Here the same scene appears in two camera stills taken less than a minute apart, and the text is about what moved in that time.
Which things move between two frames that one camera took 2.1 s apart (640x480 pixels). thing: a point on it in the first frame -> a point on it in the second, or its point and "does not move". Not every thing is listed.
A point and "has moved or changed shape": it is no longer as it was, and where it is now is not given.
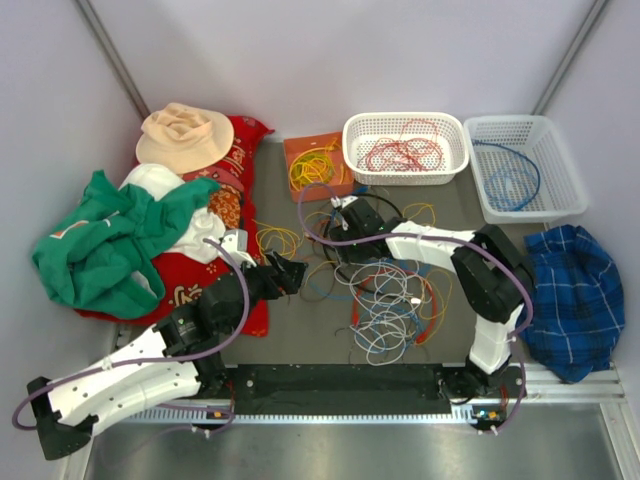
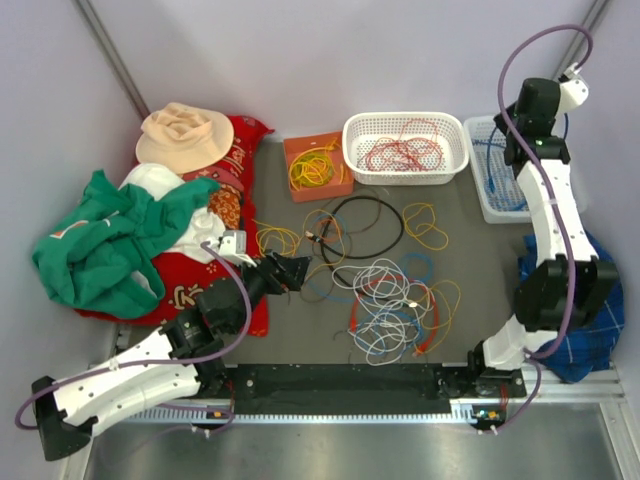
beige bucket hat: (183, 137) does not move
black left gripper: (288, 280) does not move
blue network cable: (337, 219) has moved or changed shape
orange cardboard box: (317, 167) does not move
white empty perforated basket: (524, 169) does not move
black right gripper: (348, 255) -> (501, 121)
